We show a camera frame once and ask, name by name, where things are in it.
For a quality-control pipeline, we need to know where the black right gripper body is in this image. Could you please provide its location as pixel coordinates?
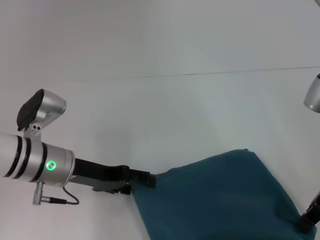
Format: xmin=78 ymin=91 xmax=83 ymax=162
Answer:
xmin=304 ymin=190 xmax=320 ymax=226

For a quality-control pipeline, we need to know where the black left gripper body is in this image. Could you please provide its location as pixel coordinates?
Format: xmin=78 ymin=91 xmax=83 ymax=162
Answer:
xmin=71 ymin=157 xmax=131 ymax=191

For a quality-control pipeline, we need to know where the teal blue t-shirt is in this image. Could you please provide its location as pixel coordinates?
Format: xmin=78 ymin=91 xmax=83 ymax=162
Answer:
xmin=129 ymin=148 xmax=317 ymax=240

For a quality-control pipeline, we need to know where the left gripper cable with plug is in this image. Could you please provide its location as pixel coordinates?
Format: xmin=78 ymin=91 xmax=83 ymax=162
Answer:
xmin=31 ymin=181 xmax=81 ymax=206

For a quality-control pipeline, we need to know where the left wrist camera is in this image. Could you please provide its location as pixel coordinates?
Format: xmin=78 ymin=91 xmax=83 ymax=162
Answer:
xmin=15 ymin=88 xmax=68 ymax=133

